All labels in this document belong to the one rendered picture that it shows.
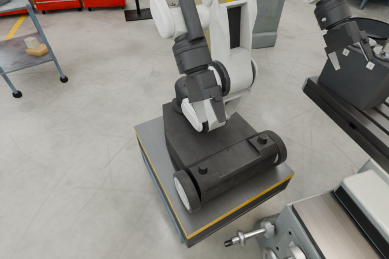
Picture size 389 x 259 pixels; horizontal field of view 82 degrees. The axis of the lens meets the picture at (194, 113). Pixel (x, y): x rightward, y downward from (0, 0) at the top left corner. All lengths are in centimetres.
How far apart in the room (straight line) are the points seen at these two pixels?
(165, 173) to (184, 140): 23
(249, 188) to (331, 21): 85
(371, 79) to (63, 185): 189
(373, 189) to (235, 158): 53
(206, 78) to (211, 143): 71
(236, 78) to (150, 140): 81
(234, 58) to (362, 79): 47
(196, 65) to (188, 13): 11
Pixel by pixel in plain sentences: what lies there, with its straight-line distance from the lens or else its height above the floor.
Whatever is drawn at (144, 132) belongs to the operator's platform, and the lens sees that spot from 152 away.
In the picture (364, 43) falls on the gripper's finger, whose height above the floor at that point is 120.
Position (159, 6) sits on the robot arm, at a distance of 57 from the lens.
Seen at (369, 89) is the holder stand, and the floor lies 102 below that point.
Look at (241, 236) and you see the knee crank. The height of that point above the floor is 54.
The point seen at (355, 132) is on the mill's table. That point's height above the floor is 88.
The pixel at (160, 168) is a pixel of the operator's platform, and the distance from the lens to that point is 133.
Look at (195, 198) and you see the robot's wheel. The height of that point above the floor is 56.
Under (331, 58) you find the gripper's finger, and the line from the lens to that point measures 90.
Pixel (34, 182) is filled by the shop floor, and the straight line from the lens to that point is 209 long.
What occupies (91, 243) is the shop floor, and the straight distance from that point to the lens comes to 169.
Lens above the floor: 151
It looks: 44 degrees down
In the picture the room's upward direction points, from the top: straight up
